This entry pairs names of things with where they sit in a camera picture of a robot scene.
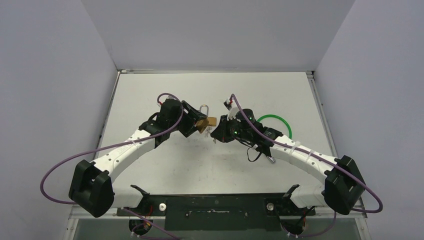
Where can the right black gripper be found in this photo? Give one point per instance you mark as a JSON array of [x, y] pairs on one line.
[[224, 129]]

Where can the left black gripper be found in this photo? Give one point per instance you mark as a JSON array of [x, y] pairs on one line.
[[192, 117]]

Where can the brass padlock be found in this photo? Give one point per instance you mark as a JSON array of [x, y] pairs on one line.
[[201, 125], [211, 121]]

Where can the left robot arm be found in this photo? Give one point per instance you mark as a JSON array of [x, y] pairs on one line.
[[92, 182]]

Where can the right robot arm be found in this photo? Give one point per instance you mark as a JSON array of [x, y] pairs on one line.
[[338, 188]]

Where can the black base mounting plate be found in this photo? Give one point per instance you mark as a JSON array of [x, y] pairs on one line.
[[225, 212]]

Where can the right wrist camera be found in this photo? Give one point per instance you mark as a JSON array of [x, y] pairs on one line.
[[232, 109]]

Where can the green cable lock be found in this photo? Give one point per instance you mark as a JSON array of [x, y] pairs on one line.
[[273, 116]]

